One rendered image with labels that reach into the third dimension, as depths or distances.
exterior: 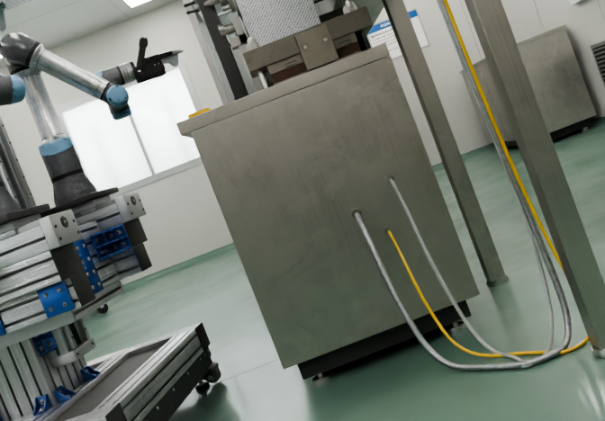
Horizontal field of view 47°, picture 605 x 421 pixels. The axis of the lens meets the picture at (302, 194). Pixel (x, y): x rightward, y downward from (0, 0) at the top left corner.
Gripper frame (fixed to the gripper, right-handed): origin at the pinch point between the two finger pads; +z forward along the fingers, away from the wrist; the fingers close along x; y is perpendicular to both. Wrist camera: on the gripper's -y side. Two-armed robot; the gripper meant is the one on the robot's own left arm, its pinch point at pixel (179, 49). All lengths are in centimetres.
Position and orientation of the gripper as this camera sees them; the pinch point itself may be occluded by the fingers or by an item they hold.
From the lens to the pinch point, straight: 284.5
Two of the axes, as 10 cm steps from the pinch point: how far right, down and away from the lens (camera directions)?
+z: 9.0, -3.6, 2.6
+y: 3.2, 9.3, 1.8
